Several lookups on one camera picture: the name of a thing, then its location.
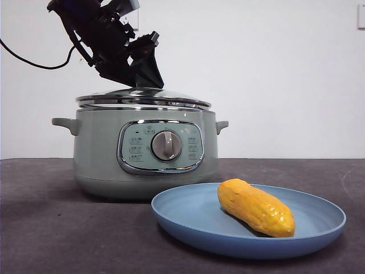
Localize blue round plate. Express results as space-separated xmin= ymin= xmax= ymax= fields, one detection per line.
xmin=151 ymin=182 xmax=347 ymax=260

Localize sage green electric steamer pot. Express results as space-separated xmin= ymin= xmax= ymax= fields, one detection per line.
xmin=51 ymin=105 xmax=229 ymax=200

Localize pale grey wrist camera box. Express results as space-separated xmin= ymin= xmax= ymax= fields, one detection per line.
xmin=113 ymin=0 xmax=141 ymax=15

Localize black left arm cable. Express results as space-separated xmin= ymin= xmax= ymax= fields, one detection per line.
xmin=0 ymin=38 xmax=76 ymax=70

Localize glass lid with round knob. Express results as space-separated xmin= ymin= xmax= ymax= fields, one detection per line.
xmin=75 ymin=87 xmax=212 ymax=111

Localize yellow corn cob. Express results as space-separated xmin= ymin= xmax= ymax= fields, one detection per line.
xmin=217 ymin=178 xmax=297 ymax=238

